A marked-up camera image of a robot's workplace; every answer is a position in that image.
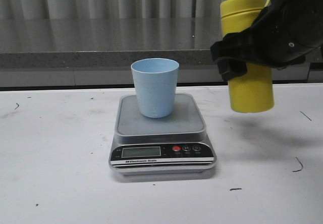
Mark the light blue plastic cup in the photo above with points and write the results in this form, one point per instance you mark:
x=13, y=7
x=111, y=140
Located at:
x=155, y=81

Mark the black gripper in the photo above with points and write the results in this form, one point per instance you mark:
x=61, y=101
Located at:
x=283, y=34

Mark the grey stone counter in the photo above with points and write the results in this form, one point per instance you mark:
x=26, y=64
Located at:
x=102, y=43

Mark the silver electronic kitchen scale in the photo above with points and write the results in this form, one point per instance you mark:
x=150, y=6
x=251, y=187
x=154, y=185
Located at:
x=177, y=143

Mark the yellow squeeze bottle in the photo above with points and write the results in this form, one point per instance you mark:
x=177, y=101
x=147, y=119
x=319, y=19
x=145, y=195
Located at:
x=253, y=91

